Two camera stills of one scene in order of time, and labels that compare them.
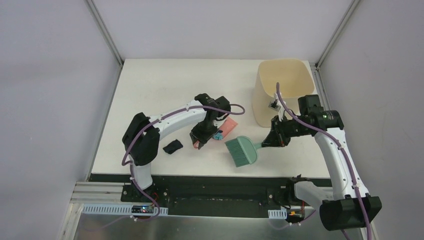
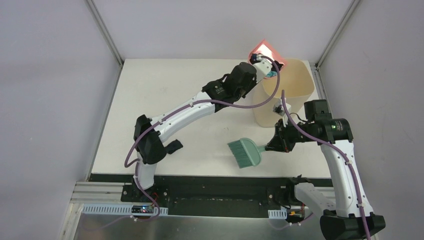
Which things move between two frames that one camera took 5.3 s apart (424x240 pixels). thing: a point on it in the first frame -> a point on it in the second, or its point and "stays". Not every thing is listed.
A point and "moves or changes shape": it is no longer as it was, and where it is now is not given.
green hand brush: (242, 150) moves or changes shape
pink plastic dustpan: (227, 126) -> (264, 48)
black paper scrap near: (172, 146) stays
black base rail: (208, 196) stays
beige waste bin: (296, 79) stays
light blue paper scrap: (218, 136) -> (271, 74)
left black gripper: (201, 136) -> (253, 58)
